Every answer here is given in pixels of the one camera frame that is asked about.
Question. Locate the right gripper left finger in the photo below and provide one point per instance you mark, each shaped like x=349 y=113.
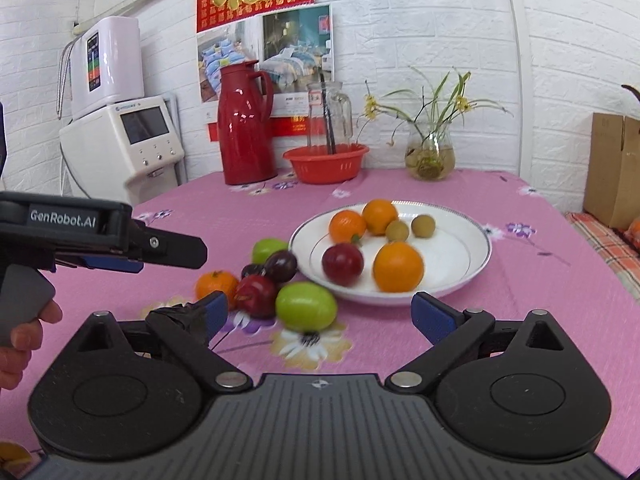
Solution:
x=185 y=331

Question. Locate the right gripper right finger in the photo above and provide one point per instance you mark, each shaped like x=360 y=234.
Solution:
x=455 y=338

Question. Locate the small tangerine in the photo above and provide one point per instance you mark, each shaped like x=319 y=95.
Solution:
x=217 y=281

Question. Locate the large rough orange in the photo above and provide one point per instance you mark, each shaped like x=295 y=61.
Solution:
x=398 y=267

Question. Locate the green apple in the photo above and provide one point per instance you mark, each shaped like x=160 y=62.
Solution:
x=266 y=247
x=306 y=307

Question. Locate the dark purple plum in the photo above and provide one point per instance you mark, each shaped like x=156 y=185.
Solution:
x=281 y=266

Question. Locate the dark red plum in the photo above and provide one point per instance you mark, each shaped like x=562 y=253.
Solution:
x=343 y=264

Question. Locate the person's left hand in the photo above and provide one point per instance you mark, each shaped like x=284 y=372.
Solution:
x=24 y=340

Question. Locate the white round plate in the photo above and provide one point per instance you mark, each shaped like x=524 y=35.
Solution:
x=458 y=251

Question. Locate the brown longan fruit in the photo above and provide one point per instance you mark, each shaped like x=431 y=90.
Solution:
x=397 y=231
x=423 y=226

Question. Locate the pink floral tablecloth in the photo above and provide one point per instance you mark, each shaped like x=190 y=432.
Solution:
x=539 y=261

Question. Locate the white dispenser machine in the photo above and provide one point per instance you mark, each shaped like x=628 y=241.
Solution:
x=130 y=152

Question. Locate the smooth orange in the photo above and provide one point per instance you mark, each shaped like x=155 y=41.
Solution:
x=378 y=215

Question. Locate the small mandarin orange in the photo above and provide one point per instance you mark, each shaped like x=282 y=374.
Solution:
x=347 y=226

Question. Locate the glass vase with plant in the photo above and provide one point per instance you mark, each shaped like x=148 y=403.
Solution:
x=426 y=116

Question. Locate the white water purifier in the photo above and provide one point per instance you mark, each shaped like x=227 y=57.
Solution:
x=106 y=65

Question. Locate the plaid cloth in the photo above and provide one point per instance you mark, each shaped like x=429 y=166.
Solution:
x=618 y=254

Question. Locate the red plastic basin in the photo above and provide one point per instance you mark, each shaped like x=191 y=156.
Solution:
x=315 y=165

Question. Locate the cardboard box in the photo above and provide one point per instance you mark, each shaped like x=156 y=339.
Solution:
x=612 y=187

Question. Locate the black stirring stick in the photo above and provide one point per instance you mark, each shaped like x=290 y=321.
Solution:
x=330 y=138

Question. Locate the red thermos jug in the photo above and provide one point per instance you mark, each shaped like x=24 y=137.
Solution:
x=244 y=112

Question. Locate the glass pitcher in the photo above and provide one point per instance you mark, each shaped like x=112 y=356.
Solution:
x=341 y=113

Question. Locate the bedding calendar poster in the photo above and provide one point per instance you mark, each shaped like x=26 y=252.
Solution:
x=294 y=47

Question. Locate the dark purple plant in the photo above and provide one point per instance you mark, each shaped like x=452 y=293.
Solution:
x=635 y=92

